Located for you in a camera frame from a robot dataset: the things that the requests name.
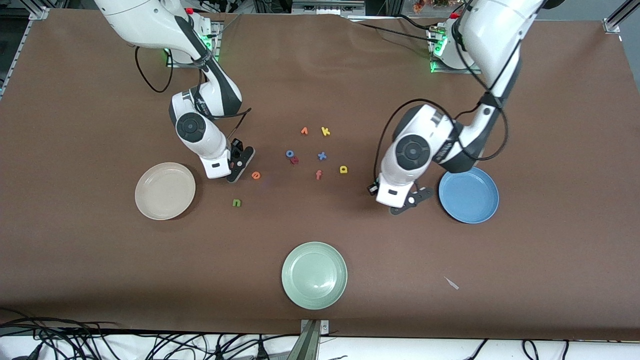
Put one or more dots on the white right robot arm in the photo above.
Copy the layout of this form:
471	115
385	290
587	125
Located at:
200	140

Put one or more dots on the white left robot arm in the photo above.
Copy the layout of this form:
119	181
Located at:
495	30

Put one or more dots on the blue foam letter x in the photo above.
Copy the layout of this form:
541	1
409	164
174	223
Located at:
322	156

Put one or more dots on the beige round plate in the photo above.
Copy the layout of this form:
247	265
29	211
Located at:
165	191

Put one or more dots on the blue round plate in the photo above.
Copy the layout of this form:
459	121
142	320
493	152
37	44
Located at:
470	200

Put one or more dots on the pale green round plate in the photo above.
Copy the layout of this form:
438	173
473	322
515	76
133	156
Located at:
314	275

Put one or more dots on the brown paper table cover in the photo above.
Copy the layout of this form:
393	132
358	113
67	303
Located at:
320	75

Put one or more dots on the small white paper scrap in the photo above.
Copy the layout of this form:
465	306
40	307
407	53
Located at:
451	283

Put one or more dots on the orange dried flowers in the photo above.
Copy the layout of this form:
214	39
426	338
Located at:
419	5

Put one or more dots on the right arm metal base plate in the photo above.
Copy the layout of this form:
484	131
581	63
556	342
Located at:
218	27

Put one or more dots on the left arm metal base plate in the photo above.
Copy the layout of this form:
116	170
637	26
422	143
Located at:
436	66

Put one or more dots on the grey metal frame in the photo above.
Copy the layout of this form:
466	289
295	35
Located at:
327	7

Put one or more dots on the grey metal camera mount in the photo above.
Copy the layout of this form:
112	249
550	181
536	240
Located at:
312	345

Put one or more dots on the aluminium frame rail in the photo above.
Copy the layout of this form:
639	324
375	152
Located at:
612	25
39	13

